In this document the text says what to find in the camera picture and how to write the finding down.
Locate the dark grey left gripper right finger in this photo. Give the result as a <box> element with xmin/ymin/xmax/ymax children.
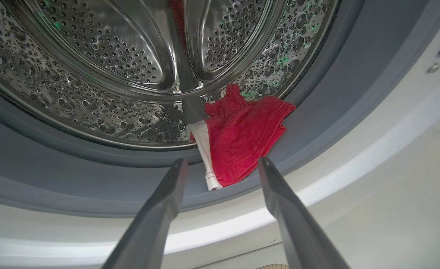
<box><xmin>258</xmin><ymin>157</ymin><xmax>351</xmax><ymax>269</ymax></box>

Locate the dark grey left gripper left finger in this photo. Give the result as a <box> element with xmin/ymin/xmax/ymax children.
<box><xmin>101</xmin><ymin>159</ymin><xmax>188</xmax><ymax>269</ymax></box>

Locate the red garment with white stripe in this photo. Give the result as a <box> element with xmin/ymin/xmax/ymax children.
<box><xmin>185</xmin><ymin>84</ymin><xmax>296</xmax><ymax>191</ymax></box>

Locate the white front-load washing machine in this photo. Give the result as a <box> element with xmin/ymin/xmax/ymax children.
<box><xmin>0</xmin><ymin>0</ymin><xmax>440</xmax><ymax>269</ymax></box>

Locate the perforated steel washer drum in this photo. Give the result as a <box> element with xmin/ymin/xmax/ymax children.
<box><xmin>0</xmin><ymin>0</ymin><xmax>341</xmax><ymax>150</ymax></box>

